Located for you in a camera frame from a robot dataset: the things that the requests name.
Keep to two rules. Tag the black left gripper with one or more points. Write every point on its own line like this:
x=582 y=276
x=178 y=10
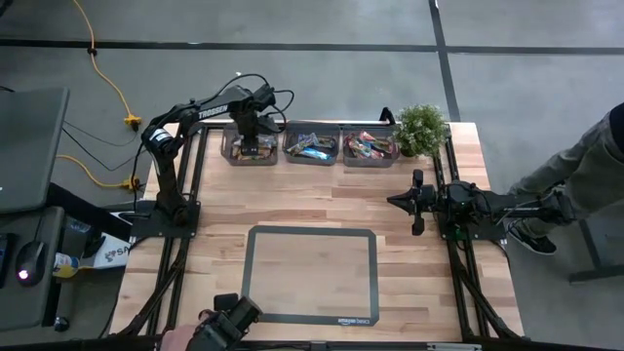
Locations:
x=251 y=131

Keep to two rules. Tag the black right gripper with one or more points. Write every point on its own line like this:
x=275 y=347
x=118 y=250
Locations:
x=426 y=201

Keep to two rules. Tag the green and blue granola bar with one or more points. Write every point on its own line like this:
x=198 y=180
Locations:
x=327 y=142

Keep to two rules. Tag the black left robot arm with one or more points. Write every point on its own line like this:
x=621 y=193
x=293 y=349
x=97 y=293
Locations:
x=214 y=111

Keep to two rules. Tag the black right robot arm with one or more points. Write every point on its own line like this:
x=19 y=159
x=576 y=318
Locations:
x=512 y=207

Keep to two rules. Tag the grey translucent plastic bin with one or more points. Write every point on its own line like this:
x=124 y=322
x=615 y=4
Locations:
x=253 y=162
x=312 y=128
x=373 y=164

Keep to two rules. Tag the small green potted plant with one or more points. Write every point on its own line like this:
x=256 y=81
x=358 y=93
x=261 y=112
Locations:
x=420 y=129

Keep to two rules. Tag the black-bordered silicone baking mat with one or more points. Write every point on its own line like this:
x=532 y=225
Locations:
x=312 y=278

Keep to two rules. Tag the person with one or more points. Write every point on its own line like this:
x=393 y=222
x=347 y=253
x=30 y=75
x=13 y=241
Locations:
x=585 y=170

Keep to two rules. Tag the white paper bag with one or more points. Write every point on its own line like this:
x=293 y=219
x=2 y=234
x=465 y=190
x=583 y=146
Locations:
x=114 y=253

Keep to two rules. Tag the black handheld device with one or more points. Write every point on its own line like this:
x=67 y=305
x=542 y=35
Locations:
x=229 y=319

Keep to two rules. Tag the bottle with yellow label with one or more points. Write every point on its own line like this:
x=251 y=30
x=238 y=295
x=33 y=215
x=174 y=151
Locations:
x=66 y=265

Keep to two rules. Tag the black computer mouse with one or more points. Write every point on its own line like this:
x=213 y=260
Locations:
x=30 y=261

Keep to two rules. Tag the black caster wheel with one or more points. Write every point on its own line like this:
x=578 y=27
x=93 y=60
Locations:
x=61 y=324

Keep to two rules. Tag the dark grey desk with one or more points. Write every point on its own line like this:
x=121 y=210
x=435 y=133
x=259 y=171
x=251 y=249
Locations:
x=29 y=307

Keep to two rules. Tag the black aluminium table frame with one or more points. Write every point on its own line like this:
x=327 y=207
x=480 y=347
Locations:
x=199 y=161

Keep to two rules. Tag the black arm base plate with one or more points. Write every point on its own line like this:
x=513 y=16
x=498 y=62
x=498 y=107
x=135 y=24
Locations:
x=482 y=233
x=146 y=226

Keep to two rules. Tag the black metal desk frame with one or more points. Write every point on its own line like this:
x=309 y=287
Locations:
x=599 y=273

